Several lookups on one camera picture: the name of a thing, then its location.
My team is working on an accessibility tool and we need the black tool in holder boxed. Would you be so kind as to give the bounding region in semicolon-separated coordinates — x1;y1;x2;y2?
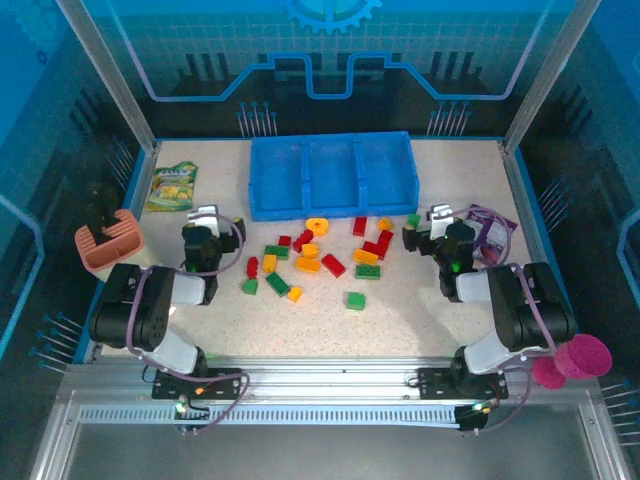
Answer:
84;182;121;246

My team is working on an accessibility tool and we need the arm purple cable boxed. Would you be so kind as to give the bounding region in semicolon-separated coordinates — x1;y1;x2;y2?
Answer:
434;207;559;434
125;213;251;437

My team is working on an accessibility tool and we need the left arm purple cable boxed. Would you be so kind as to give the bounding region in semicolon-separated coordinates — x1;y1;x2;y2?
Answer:
125;213;251;437

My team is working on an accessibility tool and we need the purple foil bag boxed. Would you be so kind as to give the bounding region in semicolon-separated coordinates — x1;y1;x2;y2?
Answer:
464;203;519;266

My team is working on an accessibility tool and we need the green yellow snack bag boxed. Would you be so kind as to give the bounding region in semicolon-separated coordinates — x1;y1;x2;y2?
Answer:
145;160;200;214

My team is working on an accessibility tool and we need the aluminium frame post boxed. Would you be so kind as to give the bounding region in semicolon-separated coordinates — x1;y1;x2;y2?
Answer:
501;0;590;154
54;0;160;154

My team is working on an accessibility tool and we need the pink cup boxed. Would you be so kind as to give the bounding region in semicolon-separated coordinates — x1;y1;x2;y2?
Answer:
531;333;614;392

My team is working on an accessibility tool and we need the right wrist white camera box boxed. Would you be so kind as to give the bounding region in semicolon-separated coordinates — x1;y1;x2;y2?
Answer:
426;202;460;232

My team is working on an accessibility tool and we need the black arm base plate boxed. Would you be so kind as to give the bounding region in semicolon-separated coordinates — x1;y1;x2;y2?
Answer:
151;366;245;401
416;366;510;401

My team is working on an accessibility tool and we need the slotted grey cable duct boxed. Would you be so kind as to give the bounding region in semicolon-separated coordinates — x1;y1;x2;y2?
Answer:
77;403;464;429

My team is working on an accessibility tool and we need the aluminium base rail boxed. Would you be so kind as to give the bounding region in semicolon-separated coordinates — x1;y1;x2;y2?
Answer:
59;355;601;409

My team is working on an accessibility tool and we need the terracotta cream slotted holder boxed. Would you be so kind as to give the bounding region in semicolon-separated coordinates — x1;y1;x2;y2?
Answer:
74;208;151;274

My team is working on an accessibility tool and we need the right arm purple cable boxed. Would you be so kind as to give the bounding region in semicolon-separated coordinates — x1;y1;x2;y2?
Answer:
434;207;559;434

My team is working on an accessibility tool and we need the blue three-compartment plastic bin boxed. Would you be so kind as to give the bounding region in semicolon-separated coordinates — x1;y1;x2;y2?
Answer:
248;131;421;223

